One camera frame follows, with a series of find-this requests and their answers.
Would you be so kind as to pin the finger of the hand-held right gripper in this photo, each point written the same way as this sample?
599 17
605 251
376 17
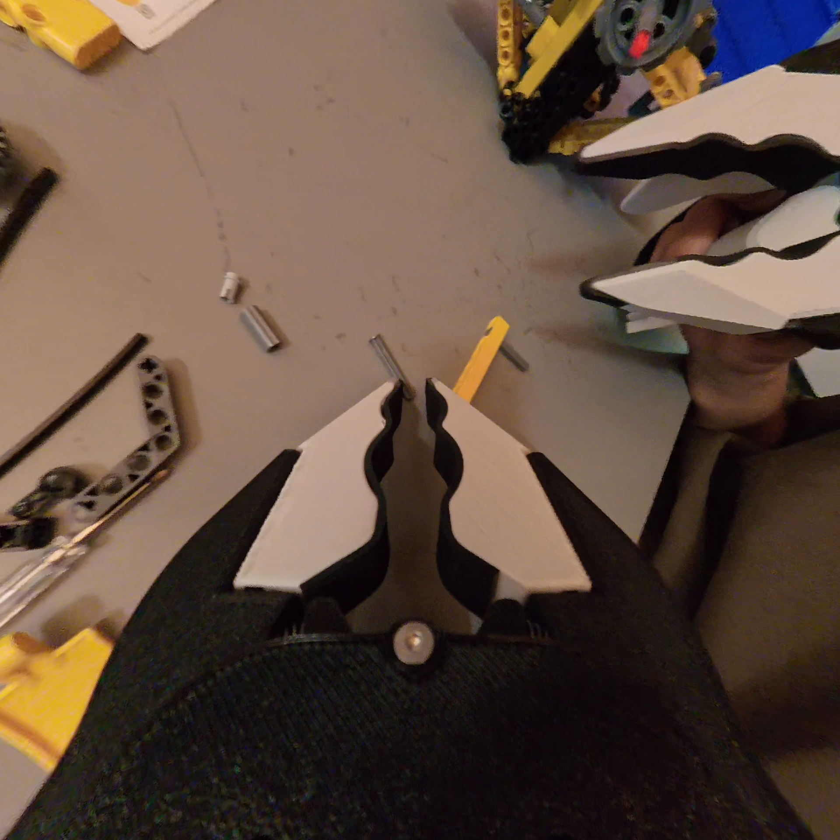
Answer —
722 292
735 111

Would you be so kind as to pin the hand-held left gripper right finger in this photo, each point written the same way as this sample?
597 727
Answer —
505 518

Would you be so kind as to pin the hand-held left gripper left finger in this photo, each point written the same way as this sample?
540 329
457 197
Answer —
315 512

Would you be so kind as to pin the grey axle pin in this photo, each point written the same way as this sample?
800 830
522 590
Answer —
387 359
515 359

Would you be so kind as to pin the yellow long toy beam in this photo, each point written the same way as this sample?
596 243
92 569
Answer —
482 359

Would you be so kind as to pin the person's right hand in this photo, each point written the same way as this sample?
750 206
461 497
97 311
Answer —
735 387

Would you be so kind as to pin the yellow black toy vehicle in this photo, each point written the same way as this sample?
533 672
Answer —
564 79

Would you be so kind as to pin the dark grey angled beam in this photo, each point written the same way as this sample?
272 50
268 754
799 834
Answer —
156 420

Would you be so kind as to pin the long grey sleeve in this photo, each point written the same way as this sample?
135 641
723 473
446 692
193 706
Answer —
262 329

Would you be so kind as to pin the short light grey sleeve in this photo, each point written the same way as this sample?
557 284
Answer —
231 287

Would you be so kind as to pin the black connector piece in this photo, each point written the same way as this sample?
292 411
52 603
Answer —
56 485

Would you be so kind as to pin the thin black rod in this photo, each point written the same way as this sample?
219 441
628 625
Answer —
79 397

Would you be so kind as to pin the yellow curved panel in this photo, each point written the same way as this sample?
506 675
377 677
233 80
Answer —
46 695

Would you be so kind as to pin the thick black rod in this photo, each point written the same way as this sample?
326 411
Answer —
26 207

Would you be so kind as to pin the black toy gear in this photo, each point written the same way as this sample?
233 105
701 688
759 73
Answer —
4 154

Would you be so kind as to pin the instruction booklet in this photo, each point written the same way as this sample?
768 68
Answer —
154 16

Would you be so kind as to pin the yellow rectangular panel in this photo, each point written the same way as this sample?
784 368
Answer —
65 29

